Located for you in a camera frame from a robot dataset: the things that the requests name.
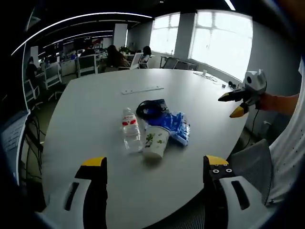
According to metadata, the white charger with cable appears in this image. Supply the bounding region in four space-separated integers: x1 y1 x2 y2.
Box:
193 69 219 83

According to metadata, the white office chair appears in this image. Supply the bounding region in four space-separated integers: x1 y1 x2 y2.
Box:
23 78 41 102
44 62 63 90
75 53 100 78
118 52 144 71

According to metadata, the grey table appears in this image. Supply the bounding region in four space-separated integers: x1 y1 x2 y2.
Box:
41 68 250 229

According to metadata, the clear plastic water bottle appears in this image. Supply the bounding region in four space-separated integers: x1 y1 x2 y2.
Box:
120 107 143 153

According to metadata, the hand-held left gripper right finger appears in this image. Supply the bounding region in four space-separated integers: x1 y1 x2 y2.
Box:
203 155 275 229

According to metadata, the black cable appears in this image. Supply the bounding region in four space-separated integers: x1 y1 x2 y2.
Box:
136 99 169 120

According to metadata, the grey mesh office chair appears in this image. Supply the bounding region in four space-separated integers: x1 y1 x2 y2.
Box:
225 139 275 207
163 57 179 70

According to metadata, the blue white plastic bag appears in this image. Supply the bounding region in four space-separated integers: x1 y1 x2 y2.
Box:
145 98 191 146

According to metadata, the person's white shirt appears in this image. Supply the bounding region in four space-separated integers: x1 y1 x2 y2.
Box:
266 104 305 208

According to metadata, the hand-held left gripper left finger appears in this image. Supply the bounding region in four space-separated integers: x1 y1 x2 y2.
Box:
40 156 108 229

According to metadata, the white paper cup green print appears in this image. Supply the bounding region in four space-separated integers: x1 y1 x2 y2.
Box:
142 125 171 160

